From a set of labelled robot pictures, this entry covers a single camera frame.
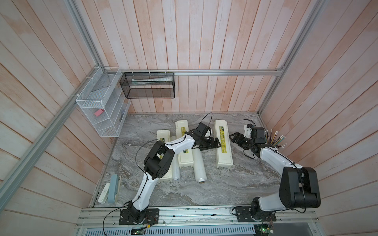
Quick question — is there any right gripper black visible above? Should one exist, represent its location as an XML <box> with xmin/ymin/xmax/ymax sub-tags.
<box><xmin>229</xmin><ymin>132</ymin><xmax>255</xmax><ymax>150</ymax></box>

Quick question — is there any cream dispenser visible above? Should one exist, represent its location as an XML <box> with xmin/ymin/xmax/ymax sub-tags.
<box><xmin>157</xmin><ymin>130</ymin><xmax>173</xmax><ymax>182</ymax></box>
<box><xmin>213</xmin><ymin>120</ymin><xmax>233</xmax><ymax>168</ymax></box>
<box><xmin>175</xmin><ymin>120</ymin><xmax>194</xmax><ymax>168</ymax></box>

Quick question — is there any plastic wrap roll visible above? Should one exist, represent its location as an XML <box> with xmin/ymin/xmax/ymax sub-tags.
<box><xmin>193</xmin><ymin>148</ymin><xmax>207</xmax><ymax>183</ymax></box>
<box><xmin>171</xmin><ymin>150</ymin><xmax>180</xmax><ymax>181</ymax></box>

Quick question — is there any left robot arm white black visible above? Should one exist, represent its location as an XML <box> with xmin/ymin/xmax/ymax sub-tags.
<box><xmin>127</xmin><ymin>123</ymin><xmax>221</xmax><ymax>222</ymax></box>

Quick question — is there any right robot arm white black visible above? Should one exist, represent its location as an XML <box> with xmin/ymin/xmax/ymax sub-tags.
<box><xmin>227</xmin><ymin>132</ymin><xmax>321</xmax><ymax>221</ymax></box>

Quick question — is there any pencil holder with pencils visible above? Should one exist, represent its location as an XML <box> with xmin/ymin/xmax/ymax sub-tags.
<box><xmin>264</xmin><ymin>130</ymin><xmax>287</xmax><ymax>148</ymax></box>

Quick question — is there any white and teal brush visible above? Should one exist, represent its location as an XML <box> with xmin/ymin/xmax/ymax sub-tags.
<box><xmin>97</xmin><ymin>174</ymin><xmax>122</xmax><ymax>204</ymax></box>

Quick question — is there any pink eraser block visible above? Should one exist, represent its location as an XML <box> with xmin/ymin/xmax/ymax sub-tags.
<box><xmin>94</xmin><ymin>109</ymin><xmax>104</xmax><ymax>117</ymax></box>

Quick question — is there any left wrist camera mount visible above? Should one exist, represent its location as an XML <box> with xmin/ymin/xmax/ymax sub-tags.
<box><xmin>204</xmin><ymin>128</ymin><xmax>212</xmax><ymax>138</ymax></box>

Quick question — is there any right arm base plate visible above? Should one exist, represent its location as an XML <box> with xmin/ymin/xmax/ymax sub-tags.
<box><xmin>231</xmin><ymin>206</ymin><xmax>277</xmax><ymax>222</ymax></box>

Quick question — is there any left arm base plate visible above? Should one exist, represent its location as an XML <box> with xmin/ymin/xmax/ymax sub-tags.
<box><xmin>119</xmin><ymin>208</ymin><xmax>159</xmax><ymax>225</ymax></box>

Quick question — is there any black wire mesh basket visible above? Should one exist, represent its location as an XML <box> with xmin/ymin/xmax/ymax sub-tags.
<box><xmin>120</xmin><ymin>72</ymin><xmax>176</xmax><ymax>99</ymax></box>

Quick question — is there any white wire mesh shelf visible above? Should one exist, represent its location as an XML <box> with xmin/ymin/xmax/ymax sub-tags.
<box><xmin>76</xmin><ymin>66</ymin><xmax>131</xmax><ymax>137</ymax></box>

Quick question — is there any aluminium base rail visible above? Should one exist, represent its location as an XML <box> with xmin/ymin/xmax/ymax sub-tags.
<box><xmin>75</xmin><ymin>205</ymin><xmax>320</xmax><ymax>229</ymax></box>

